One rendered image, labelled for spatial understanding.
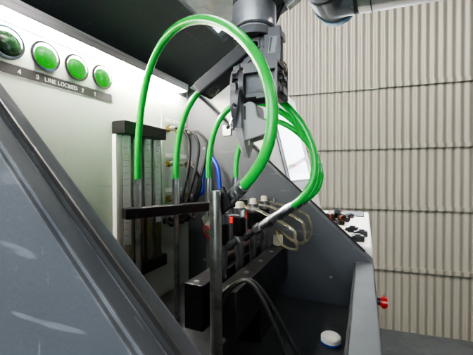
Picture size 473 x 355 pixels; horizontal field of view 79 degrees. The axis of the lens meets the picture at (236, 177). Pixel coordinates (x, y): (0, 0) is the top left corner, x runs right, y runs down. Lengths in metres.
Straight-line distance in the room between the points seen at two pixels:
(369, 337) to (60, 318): 0.38
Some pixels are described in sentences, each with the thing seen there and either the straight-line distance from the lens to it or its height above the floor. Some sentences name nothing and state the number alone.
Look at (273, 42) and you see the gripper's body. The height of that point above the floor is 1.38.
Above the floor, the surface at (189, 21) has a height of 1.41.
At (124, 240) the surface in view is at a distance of 0.71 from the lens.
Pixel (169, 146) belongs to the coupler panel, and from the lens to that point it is 0.86.
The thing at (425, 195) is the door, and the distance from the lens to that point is 2.46.
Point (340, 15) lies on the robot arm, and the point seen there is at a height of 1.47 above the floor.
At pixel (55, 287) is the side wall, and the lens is 0.23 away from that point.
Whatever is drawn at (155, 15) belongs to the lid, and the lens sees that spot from 0.75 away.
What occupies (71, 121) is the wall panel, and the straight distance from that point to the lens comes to 0.65.
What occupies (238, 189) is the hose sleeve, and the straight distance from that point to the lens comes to 0.36.
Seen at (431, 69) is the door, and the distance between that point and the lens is 2.57.
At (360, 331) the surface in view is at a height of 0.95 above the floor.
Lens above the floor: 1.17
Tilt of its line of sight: 1 degrees down
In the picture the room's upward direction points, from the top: straight up
